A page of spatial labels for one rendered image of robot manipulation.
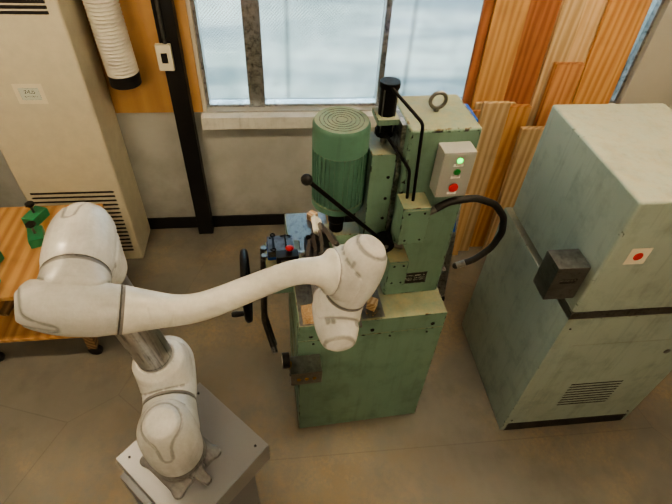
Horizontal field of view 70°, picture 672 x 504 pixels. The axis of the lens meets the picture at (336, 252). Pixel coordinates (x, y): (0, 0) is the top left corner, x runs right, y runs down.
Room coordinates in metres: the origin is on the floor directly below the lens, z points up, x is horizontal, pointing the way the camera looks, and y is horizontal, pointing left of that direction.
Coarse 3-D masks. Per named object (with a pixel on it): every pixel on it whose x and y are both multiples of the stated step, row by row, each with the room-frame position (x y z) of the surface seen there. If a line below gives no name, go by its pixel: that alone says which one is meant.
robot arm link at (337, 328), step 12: (324, 300) 0.71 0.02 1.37; (312, 312) 0.72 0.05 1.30; (324, 312) 0.69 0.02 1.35; (336, 312) 0.68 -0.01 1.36; (348, 312) 0.68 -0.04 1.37; (360, 312) 0.70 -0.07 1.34; (324, 324) 0.66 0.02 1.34; (336, 324) 0.66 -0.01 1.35; (348, 324) 0.66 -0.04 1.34; (324, 336) 0.64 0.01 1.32; (336, 336) 0.64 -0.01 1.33; (348, 336) 0.64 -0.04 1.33; (336, 348) 0.63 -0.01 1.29; (348, 348) 0.64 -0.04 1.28
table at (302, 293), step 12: (288, 216) 1.55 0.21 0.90; (300, 216) 1.55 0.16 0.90; (324, 216) 1.56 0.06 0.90; (288, 228) 1.47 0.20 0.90; (300, 228) 1.48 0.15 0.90; (300, 240) 1.41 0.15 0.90; (288, 288) 1.18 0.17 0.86; (300, 288) 1.15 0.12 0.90; (300, 300) 1.09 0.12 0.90; (312, 300) 1.10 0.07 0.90; (300, 312) 1.04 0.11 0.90; (300, 324) 0.99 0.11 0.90; (312, 324) 0.99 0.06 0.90; (300, 336) 0.98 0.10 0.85
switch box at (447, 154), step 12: (444, 144) 1.23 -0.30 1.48; (456, 144) 1.24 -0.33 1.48; (468, 144) 1.24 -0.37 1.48; (444, 156) 1.19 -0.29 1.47; (456, 156) 1.19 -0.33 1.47; (468, 156) 1.20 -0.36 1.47; (444, 168) 1.19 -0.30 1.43; (456, 168) 1.19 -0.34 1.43; (468, 168) 1.20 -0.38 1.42; (432, 180) 1.23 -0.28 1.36; (444, 180) 1.19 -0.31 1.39; (456, 180) 1.19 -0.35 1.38; (468, 180) 1.20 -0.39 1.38; (432, 192) 1.21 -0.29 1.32; (444, 192) 1.19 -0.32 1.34; (456, 192) 1.20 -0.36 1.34
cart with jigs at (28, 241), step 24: (0, 216) 1.85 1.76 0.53; (24, 216) 1.80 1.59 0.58; (48, 216) 1.87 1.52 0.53; (0, 240) 1.67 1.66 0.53; (24, 240) 1.68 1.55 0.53; (0, 264) 1.51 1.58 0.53; (24, 264) 1.52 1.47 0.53; (0, 288) 1.37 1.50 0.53; (0, 312) 1.48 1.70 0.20; (0, 336) 1.34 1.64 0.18; (24, 336) 1.35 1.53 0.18; (48, 336) 1.36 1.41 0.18; (0, 360) 1.31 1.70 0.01
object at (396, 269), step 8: (392, 256) 1.16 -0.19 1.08; (400, 256) 1.16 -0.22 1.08; (392, 264) 1.13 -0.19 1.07; (400, 264) 1.14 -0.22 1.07; (408, 264) 1.15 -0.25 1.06; (384, 272) 1.16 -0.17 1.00; (392, 272) 1.13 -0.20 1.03; (400, 272) 1.14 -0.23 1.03; (384, 280) 1.15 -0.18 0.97; (392, 280) 1.13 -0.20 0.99; (400, 280) 1.14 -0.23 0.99
